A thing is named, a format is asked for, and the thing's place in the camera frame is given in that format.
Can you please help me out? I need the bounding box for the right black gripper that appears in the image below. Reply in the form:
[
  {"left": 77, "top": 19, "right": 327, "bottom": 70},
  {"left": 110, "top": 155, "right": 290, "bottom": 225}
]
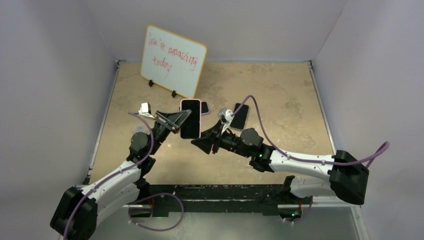
[{"left": 191, "top": 120, "right": 252, "bottom": 159}]

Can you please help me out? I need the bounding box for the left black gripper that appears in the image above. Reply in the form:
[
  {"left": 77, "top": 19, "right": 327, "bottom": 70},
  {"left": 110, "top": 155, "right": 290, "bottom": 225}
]
[{"left": 148, "top": 110, "right": 191, "bottom": 156}]

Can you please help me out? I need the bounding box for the pink phone case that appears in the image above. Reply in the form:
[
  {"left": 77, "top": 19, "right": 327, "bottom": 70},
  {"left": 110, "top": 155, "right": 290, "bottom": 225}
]
[{"left": 179, "top": 98, "right": 203, "bottom": 141}]

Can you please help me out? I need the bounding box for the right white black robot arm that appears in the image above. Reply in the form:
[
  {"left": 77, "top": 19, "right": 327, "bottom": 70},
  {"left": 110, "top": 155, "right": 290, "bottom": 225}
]
[{"left": 191, "top": 122, "right": 369, "bottom": 205}]

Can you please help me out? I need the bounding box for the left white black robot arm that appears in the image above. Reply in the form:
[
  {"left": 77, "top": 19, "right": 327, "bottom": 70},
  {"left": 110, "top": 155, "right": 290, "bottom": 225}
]
[{"left": 49, "top": 110, "right": 192, "bottom": 240}]

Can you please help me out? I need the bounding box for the phone in clear case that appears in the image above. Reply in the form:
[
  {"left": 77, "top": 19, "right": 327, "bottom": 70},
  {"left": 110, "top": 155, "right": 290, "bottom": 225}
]
[{"left": 201, "top": 101, "right": 210, "bottom": 115}]

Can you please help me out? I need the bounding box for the black phone on table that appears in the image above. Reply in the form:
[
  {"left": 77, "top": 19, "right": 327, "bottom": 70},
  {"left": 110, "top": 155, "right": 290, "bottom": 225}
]
[{"left": 230, "top": 104, "right": 250, "bottom": 131}]

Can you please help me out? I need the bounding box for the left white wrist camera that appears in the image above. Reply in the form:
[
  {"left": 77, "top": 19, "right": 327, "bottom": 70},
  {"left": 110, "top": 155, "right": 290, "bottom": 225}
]
[{"left": 138, "top": 102, "right": 154, "bottom": 118}]

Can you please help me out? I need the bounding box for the white whiteboard with yellow frame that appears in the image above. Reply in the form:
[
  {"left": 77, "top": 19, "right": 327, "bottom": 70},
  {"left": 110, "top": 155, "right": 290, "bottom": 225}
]
[{"left": 140, "top": 24, "right": 208, "bottom": 98}]

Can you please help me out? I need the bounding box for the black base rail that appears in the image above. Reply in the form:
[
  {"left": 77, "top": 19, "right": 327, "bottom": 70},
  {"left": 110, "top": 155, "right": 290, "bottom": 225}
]
[{"left": 137, "top": 184, "right": 300, "bottom": 217}]

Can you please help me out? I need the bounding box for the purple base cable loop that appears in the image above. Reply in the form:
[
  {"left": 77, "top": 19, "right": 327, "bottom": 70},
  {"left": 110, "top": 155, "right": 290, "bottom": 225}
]
[{"left": 127, "top": 191, "right": 185, "bottom": 232}]

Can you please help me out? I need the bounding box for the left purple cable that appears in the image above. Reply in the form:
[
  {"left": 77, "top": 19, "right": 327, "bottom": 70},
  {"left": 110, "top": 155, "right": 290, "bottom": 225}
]
[{"left": 62, "top": 112, "right": 155, "bottom": 240}]

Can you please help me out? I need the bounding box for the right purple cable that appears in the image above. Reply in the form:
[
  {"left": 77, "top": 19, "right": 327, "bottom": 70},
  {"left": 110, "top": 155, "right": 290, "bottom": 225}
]
[{"left": 231, "top": 95, "right": 391, "bottom": 168}]

